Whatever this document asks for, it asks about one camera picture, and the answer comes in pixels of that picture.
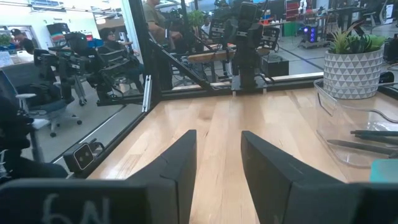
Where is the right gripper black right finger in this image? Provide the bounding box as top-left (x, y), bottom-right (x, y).
top-left (241, 130), bottom-right (351, 224)

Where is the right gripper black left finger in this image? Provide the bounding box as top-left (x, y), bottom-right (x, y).
top-left (126, 129), bottom-right (198, 224)

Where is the black pen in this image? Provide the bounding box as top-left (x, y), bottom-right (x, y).
top-left (350, 129), bottom-right (398, 138)
top-left (354, 134), bottom-right (398, 146)
top-left (326, 139), bottom-right (398, 157)

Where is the person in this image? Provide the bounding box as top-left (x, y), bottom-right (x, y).
top-left (98, 27), bottom-right (146, 95)
top-left (142, 0), bottom-right (185, 91)
top-left (200, 15), bottom-right (213, 36)
top-left (10, 27), bottom-right (36, 57)

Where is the black floor box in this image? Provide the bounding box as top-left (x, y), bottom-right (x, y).
top-left (260, 55), bottom-right (290, 78)

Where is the wooden neighbouring table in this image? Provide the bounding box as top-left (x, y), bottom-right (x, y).
top-left (186, 43), bottom-right (281, 65)

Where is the computer tower with purple lights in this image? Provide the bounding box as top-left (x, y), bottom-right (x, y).
top-left (298, 24), bottom-right (319, 49)

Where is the clear plastic bin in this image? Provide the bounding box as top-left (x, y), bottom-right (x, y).
top-left (313, 78), bottom-right (398, 169)

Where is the teal plastic bin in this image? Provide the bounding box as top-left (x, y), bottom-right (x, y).
top-left (369, 159), bottom-right (398, 184)

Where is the plant in white patterned pot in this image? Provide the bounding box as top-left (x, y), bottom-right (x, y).
top-left (323, 21), bottom-right (387, 101)

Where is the white office chair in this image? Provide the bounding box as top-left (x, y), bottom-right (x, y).
top-left (15, 91), bottom-right (83, 139)

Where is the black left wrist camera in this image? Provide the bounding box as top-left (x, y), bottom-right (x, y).
top-left (237, 1), bottom-right (260, 21)

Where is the black table-level camera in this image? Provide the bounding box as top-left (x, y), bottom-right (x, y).
top-left (71, 142), bottom-right (105, 172)

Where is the black aluminium table frame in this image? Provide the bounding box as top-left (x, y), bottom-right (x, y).
top-left (52, 0), bottom-right (326, 180)

